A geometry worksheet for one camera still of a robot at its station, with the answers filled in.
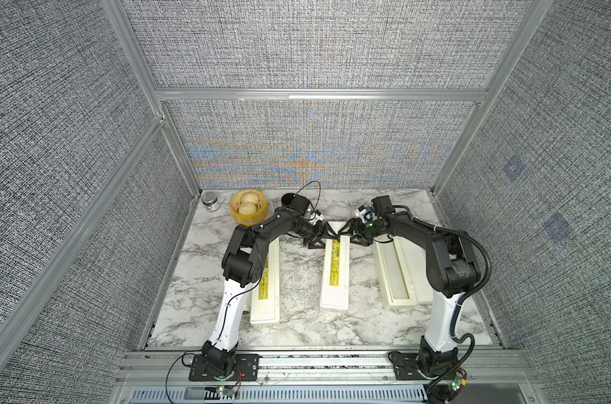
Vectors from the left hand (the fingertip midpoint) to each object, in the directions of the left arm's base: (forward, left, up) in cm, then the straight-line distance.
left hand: (336, 241), depth 94 cm
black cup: (+19, +18, +4) cm, 27 cm away
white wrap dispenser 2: (-17, +3, +2) cm, 18 cm away
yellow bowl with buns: (+19, +35, -1) cm, 40 cm away
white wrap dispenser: (-13, -21, 0) cm, 25 cm away
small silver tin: (+24, +52, -2) cm, 57 cm away
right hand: (+4, -3, +2) cm, 5 cm away
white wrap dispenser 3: (-20, +25, +2) cm, 33 cm away
